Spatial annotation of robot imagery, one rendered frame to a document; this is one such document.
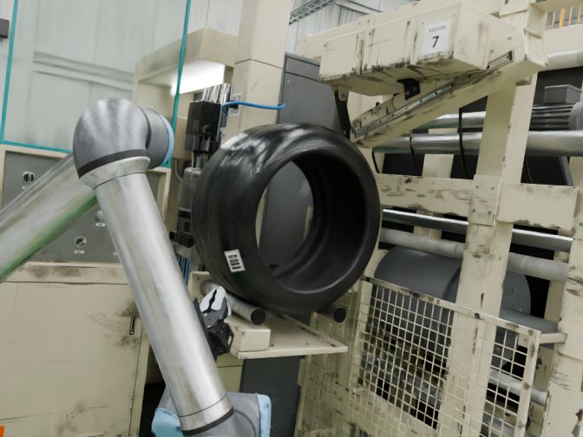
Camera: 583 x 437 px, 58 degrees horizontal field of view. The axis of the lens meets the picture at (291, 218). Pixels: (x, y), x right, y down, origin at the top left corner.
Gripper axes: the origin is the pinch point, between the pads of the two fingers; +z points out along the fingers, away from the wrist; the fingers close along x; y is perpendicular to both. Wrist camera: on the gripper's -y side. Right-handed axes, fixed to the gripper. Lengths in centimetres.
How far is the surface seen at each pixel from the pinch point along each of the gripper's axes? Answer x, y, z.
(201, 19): -367, 117, 946
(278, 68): 8, -19, 83
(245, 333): -2.4, 20.1, 3.5
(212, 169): -5.4, -13.4, 34.6
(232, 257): -0.4, 2.1, 13.3
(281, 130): 16.1, -17.0, 39.9
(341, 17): -129, 248, 1128
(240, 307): -5.1, 18.6, 11.9
